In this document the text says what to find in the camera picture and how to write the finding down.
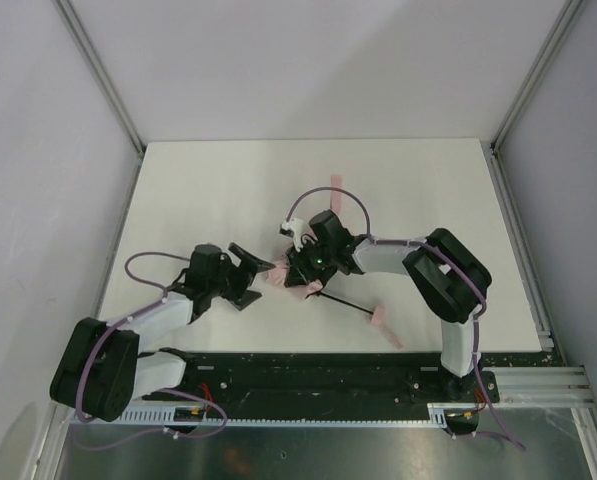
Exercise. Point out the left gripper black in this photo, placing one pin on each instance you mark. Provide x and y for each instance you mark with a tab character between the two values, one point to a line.
239	279

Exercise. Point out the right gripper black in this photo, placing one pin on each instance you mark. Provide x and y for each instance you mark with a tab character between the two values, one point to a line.
295	270

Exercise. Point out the pink folding umbrella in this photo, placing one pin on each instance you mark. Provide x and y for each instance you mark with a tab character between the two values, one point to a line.
278	275

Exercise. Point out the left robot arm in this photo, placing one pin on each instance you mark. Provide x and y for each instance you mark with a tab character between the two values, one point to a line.
106	364

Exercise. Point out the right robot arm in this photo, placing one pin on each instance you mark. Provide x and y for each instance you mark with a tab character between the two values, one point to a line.
451	280

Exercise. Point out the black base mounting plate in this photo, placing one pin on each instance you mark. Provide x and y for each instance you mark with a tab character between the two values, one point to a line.
351	386

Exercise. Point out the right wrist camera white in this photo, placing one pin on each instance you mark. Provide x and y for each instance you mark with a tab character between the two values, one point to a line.
298	231

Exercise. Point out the grey cable duct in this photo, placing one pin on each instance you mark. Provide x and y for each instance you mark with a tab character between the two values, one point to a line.
177	416

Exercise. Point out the left aluminium frame post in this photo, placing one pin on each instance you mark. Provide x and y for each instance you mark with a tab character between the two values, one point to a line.
99	72

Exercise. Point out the aluminium frame post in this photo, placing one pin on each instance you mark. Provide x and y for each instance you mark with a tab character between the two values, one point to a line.
558	34
99	72

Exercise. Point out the right aluminium frame post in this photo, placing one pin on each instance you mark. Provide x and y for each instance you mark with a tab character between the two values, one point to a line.
558	34

